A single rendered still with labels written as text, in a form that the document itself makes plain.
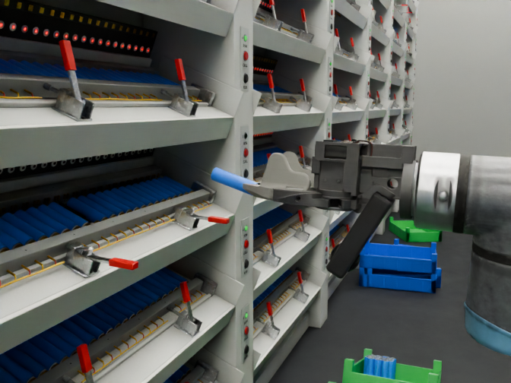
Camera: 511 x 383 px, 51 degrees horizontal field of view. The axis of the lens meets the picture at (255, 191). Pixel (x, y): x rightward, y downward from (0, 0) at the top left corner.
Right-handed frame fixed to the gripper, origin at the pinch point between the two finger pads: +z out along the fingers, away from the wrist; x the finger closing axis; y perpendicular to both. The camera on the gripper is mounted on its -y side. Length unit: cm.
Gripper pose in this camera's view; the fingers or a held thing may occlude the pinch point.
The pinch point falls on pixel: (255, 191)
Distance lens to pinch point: 69.7
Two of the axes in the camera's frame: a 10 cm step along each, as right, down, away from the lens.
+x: -3.6, 1.0, -9.3
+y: 0.5, -9.9, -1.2
